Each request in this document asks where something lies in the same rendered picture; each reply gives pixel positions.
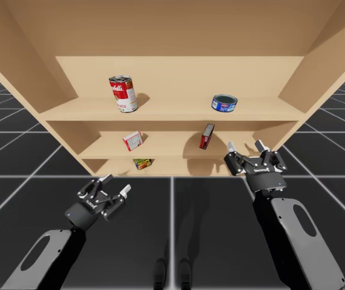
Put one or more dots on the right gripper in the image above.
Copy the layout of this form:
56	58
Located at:
266	179

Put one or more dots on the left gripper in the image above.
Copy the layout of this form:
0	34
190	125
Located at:
81	215

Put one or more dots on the green and blue rectangular can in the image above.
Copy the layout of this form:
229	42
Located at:
142	164

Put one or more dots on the blue flat can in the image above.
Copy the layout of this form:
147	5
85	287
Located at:
224	103

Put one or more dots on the red and white can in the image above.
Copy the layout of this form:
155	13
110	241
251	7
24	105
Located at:
123	93

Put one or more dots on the pale wooden shelf unit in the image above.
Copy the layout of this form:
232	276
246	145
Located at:
175	75

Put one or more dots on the red and white carton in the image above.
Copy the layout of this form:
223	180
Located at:
133	141

